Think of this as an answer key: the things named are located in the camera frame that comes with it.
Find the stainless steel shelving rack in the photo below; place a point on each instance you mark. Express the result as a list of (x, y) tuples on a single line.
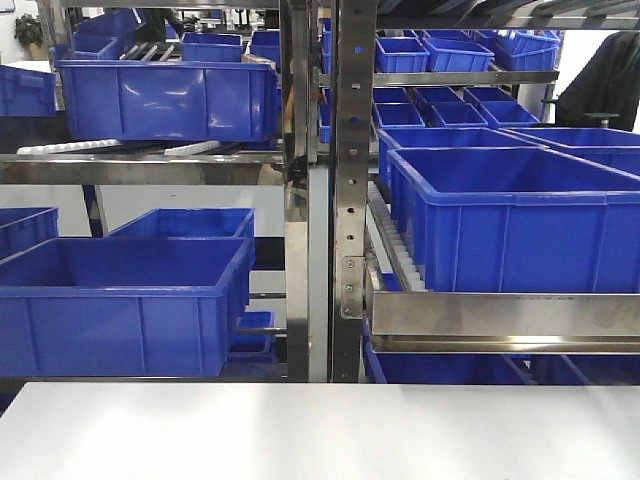
[(431, 322)]

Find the blue bin behind right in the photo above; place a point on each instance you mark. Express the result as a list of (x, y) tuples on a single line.
[(398, 138)]

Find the small blue bin lower centre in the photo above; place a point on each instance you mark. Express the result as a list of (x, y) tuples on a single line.
[(254, 347)]

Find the small blue bin middle shelf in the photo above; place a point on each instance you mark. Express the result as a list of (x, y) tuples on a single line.
[(455, 114), (506, 114), (397, 115)]

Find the small blue bin shelf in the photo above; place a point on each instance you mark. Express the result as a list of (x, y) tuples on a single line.
[(506, 114), (447, 55), (455, 114), (397, 115), (400, 55)]

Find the large blue bin right shelf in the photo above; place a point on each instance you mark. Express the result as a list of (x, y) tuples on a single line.
[(516, 220)]

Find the blue bin behind lower left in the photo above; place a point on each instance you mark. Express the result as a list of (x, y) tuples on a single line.
[(193, 223)]

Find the small blue bin top shelf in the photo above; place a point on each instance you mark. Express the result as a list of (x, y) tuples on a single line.
[(400, 55), (447, 55)]

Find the small blue bin upper rear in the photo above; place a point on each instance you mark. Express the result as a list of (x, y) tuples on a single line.
[(211, 47)]

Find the blue bin bottom right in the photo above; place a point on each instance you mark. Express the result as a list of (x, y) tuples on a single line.
[(495, 369)]

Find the large blue bin upper left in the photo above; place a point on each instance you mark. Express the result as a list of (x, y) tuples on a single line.
[(131, 100)]

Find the large blue bin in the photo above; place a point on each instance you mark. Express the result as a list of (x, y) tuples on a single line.
[(114, 307), (131, 100)]

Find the large blue bin lower left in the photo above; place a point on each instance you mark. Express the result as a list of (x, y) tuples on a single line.
[(114, 307)]

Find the blue bin far right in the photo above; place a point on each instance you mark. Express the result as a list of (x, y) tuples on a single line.
[(613, 148)]

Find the small blue bin top right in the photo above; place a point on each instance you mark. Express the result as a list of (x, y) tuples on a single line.
[(521, 50)]

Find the black office chair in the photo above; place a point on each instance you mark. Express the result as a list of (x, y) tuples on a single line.
[(607, 84)]

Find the blue bin upper far left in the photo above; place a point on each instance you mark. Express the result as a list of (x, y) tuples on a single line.
[(27, 93)]

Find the potted plant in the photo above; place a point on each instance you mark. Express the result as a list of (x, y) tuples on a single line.
[(28, 31)]

